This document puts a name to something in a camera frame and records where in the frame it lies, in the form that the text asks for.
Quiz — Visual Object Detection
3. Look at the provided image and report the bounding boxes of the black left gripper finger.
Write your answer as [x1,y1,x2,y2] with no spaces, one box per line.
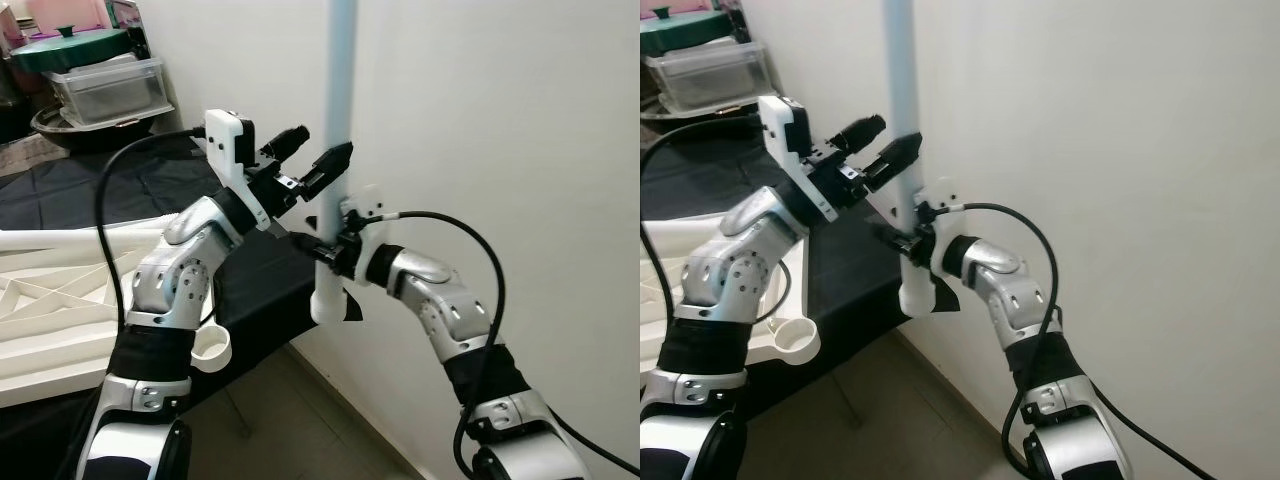
[298,142,355,197]
[860,132,924,194]
[262,125,312,163]
[835,113,890,157]

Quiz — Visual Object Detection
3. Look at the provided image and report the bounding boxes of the white plastic children table top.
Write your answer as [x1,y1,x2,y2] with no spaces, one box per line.
[640,213,823,367]
[0,225,234,409]

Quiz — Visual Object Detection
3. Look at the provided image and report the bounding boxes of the black tablecloth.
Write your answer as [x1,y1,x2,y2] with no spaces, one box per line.
[640,125,908,423]
[0,135,323,480]

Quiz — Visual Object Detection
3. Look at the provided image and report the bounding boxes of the clear plastic storage box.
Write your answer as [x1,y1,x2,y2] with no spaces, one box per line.
[45,58,171,127]
[645,40,775,114]

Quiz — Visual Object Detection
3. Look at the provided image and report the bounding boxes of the black round pan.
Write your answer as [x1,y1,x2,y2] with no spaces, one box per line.
[640,95,763,128]
[30,105,153,153]

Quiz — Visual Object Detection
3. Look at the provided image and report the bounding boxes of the green round pot lid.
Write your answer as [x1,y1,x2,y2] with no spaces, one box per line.
[8,25,133,74]
[640,8,743,57]

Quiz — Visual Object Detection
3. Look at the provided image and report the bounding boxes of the grey framed picture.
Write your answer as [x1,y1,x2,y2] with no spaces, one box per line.
[105,0,143,33]

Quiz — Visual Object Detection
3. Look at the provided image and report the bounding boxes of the beige patterned cloth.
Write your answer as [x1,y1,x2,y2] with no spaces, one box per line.
[0,130,53,178]

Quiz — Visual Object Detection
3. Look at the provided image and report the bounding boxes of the pink translucent box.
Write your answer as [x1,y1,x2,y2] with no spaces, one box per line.
[25,0,113,37]

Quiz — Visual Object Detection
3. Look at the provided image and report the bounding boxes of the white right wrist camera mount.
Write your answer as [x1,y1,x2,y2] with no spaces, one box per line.
[338,184,388,284]
[914,177,963,283]

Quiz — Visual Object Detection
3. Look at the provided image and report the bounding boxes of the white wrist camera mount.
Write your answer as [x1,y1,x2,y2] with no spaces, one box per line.
[338,184,388,284]
[756,95,833,224]
[204,108,263,217]
[914,177,963,283]

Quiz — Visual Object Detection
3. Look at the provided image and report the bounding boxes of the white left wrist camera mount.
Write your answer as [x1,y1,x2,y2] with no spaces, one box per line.
[756,95,833,224]
[204,108,263,217]

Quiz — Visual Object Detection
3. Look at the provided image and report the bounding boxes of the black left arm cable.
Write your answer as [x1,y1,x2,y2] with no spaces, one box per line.
[640,112,767,323]
[94,127,217,333]

